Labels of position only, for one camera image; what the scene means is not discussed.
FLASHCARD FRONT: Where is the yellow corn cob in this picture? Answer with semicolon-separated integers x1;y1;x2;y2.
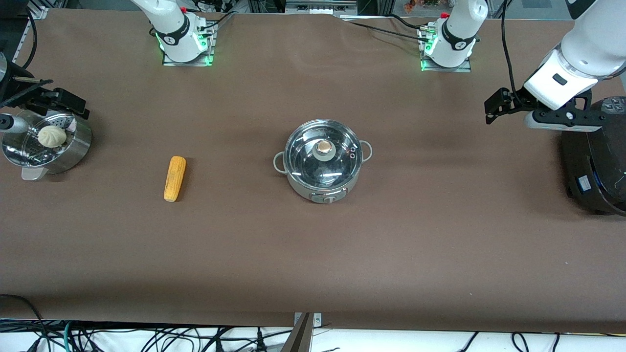
163;155;187;202

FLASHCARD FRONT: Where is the glass pot lid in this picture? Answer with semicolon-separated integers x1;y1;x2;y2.
284;120;363;188

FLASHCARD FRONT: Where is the steel electric pot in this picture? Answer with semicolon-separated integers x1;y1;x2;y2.
273;119;373;204

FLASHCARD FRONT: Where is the white steamed bun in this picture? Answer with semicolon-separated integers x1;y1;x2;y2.
38;125;67;148

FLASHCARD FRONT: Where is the steel steamer basket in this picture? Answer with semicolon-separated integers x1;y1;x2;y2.
1;109;93;181

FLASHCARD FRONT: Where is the black round appliance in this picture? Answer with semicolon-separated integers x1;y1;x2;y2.
559;96;626;217

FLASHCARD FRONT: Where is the brown table mat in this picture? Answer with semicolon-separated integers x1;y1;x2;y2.
0;8;626;334

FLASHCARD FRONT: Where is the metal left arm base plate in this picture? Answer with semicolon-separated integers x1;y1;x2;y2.
420;25;472;73

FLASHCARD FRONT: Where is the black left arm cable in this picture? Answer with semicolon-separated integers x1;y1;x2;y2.
500;0;520;94

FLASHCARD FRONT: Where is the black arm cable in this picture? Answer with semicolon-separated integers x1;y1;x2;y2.
20;9;39;70
500;0;520;94

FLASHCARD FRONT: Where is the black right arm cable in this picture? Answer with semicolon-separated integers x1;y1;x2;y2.
20;9;39;70

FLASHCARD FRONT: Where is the black table cable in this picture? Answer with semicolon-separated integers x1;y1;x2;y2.
342;14;432;44

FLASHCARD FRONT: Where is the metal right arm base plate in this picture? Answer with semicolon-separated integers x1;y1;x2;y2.
162;22;216;67

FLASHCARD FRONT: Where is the black floor cable loop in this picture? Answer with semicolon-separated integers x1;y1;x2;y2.
0;293;47;352

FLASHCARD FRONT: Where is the metal table edge bracket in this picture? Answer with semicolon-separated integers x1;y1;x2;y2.
281;312;322;352

